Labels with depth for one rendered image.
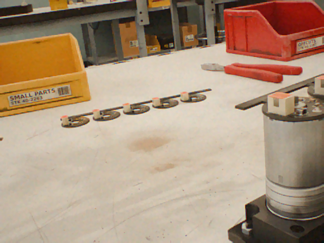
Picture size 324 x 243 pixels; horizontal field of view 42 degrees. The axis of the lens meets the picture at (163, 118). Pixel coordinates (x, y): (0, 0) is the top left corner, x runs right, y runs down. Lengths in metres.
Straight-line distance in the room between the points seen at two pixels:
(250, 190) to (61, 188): 0.11
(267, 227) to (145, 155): 0.14
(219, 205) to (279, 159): 0.07
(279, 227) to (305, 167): 0.02
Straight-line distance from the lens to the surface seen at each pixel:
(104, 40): 4.67
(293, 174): 0.16
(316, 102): 0.17
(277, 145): 0.16
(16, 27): 2.49
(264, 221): 0.17
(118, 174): 0.27
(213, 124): 0.33
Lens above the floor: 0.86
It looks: 19 degrees down
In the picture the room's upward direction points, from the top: 7 degrees counter-clockwise
